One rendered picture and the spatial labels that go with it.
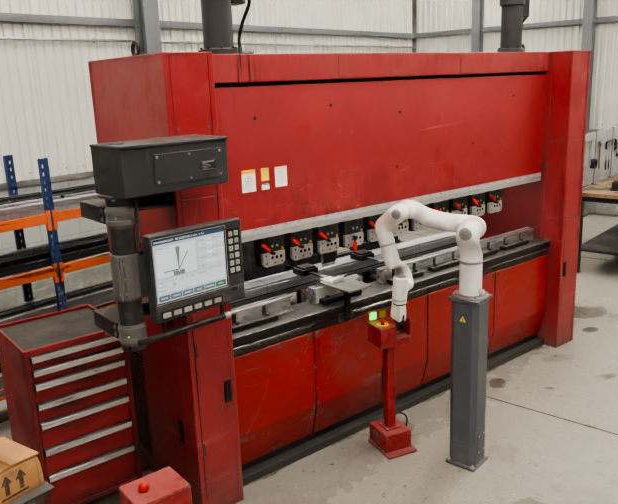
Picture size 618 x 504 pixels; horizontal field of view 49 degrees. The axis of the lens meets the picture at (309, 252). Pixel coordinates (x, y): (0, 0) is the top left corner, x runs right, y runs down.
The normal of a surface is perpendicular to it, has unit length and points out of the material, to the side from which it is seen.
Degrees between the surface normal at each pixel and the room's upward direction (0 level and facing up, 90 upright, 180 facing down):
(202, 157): 91
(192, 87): 90
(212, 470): 90
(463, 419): 90
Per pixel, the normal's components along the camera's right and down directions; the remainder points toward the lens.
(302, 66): 0.63, 0.17
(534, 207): -0.78, 0.18
